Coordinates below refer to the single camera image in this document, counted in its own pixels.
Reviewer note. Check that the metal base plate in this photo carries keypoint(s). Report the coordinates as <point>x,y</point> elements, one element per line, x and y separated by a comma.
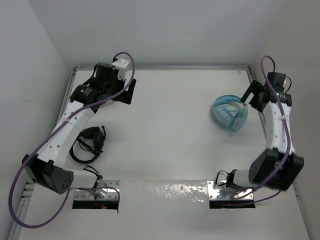
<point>217,191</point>
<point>107,192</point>

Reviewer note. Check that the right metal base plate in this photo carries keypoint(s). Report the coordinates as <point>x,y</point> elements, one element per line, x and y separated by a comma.
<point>217,191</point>

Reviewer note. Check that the white front cover board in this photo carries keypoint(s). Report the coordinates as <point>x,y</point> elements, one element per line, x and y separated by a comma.
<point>164,210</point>

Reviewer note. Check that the aluminium table edge rail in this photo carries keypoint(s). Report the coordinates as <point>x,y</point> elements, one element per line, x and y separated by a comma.
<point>193,67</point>

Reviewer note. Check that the black headphones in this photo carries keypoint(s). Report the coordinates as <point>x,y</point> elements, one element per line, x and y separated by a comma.
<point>91,140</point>

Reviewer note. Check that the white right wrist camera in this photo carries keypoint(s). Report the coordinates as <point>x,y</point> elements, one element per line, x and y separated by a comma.
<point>284,85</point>

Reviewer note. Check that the light blue headphones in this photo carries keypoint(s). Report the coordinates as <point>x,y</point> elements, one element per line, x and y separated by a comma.
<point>230,111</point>

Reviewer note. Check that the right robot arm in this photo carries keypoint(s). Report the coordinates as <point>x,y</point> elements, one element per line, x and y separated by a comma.
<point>278,165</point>

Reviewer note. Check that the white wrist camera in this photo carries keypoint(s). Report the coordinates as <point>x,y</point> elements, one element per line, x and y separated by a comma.
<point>284,85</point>
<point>122,65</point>

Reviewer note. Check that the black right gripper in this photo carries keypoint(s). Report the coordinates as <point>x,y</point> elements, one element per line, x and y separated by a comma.
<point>256,88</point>

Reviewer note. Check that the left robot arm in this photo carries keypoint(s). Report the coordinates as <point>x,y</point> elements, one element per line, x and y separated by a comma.
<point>46,166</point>

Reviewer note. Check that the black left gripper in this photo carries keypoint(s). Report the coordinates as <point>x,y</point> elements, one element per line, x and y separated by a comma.
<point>125,96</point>

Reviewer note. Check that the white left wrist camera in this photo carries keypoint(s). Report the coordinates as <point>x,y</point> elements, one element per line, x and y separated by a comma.
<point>122,65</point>

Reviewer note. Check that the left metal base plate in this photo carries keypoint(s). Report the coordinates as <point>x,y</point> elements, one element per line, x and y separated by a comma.
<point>107,192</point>

